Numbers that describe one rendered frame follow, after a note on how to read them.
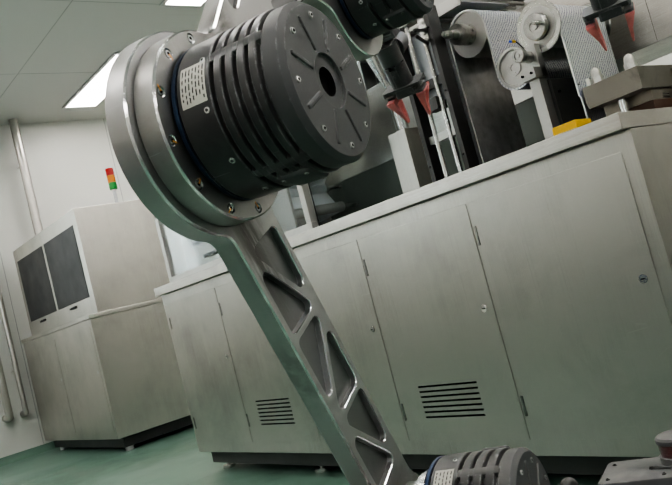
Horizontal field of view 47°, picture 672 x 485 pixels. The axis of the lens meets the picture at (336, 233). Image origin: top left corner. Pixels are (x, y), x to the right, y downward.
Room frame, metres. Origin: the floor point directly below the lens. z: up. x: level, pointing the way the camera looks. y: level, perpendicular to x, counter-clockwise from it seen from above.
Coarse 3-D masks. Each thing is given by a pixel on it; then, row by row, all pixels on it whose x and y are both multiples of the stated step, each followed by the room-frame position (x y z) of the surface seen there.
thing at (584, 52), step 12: (564, 36) 2.11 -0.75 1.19; (576, 36) 2.15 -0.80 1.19; (588, 36) 2.18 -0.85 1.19; (576, 48) 2.14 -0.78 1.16; (588, 48) 2.17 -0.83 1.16; (600, 48) 2.21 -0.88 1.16; (576, 60) 2.12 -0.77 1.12; (588, 60) 2.16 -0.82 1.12; (600, 60) 2.20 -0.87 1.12; (612, 60) 2.24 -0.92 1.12; (576, 72) 2.11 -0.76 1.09; (588, 72) 2.15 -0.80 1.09; (612, 72) 2.23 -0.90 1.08; (576, 84) 2.10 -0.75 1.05
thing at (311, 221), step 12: (300, 192) 2.77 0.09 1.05; (312, 204) 2.77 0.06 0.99; (312, 216) 2.76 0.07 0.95; (300, 228) 2.81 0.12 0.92; (312, 228) 2.75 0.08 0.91; (168, 264) 3.65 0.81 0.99; (204, 264) 3.39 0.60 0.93; (216, 264) 3.31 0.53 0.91; (168, 276) 3.67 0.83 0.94; (180, 276) 3.58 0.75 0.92
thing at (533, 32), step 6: (528, 18) 2.14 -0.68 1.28; (534, 18) 2.13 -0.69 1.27; (540, 18) 2.12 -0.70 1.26; (546, 18) 2.12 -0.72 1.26; (528, 24) 2.15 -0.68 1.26; (546, 24) 2.11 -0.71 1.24; (528, 30) 2.15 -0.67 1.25; (534, 30) 2.14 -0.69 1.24; (540, 30) 2.12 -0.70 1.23; (546, 30) 2.12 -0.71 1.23; (528, 36) 2.16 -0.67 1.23; (534, 36) 2.14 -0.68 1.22; (540, 36) 2.13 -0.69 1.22
